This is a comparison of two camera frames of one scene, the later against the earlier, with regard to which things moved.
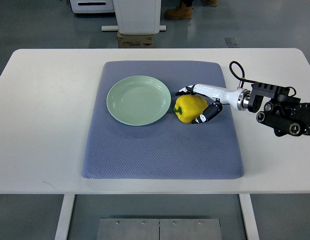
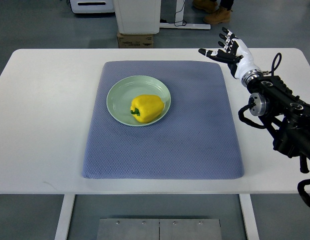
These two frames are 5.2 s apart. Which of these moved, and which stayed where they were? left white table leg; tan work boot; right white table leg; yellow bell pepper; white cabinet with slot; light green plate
Moved: tan work boot; yellow bell pepper
Stayed: white cabinet with slot; light green plate; left white table leg; right white table leg
